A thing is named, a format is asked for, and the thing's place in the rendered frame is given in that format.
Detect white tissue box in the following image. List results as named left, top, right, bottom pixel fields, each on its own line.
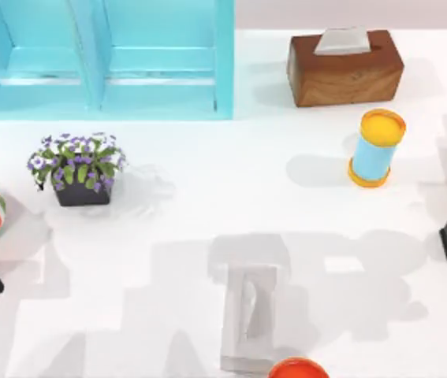
left=219, top=262, right=279, bottom=374

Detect purple flowers in black pot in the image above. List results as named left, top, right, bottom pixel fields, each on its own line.
left=26, top=132, right=128, bottom=207

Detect orange round object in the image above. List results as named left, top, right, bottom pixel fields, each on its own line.
left=266, top=357, right=330, bottom=378

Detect wooden tissue box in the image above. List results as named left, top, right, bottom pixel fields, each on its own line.
left=286, top=26, right=405, bottom=108

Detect light blue rack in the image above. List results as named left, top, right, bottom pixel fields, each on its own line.
left=0, top=0, right=235, bottom=120

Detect blue and yellow can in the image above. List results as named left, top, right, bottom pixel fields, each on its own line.
left=348, top=109, right=407, bottom=188

